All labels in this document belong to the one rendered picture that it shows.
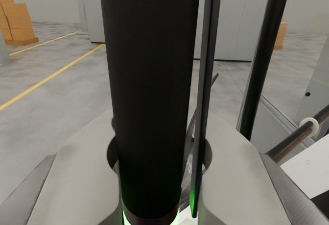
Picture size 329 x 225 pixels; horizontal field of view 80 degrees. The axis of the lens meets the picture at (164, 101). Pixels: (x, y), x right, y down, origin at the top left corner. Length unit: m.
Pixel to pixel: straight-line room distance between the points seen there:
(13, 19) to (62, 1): 5.92
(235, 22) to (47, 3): 11.16
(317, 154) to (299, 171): 0.05
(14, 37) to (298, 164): 8.31
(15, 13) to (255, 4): 7.00
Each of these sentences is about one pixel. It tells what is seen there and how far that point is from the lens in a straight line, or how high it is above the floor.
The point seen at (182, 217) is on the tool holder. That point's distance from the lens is 0.21.
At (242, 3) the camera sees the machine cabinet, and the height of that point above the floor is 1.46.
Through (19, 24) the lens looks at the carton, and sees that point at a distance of 8.24.
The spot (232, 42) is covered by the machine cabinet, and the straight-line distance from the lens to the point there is 5.82.
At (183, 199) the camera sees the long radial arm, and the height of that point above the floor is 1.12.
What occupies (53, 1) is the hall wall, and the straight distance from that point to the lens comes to 14.11.
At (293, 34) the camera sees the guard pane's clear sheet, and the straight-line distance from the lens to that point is 1.27.
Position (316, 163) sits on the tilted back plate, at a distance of 0.55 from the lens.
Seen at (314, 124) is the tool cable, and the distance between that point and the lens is 0.38.
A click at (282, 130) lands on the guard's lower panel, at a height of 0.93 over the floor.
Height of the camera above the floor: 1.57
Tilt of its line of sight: 28 degrees down
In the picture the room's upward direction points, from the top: 2 degrees clockwise
